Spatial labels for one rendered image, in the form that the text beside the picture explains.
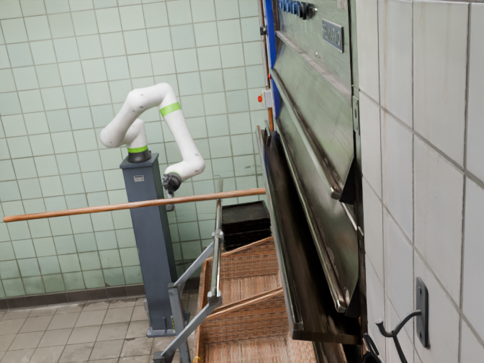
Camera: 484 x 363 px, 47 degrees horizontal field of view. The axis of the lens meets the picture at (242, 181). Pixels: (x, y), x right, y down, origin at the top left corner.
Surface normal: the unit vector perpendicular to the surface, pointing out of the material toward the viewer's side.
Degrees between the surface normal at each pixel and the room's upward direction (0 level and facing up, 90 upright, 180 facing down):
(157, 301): 90
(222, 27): 90
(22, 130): 90
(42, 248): 90
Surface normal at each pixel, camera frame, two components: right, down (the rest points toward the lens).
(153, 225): -0.04, 0.33
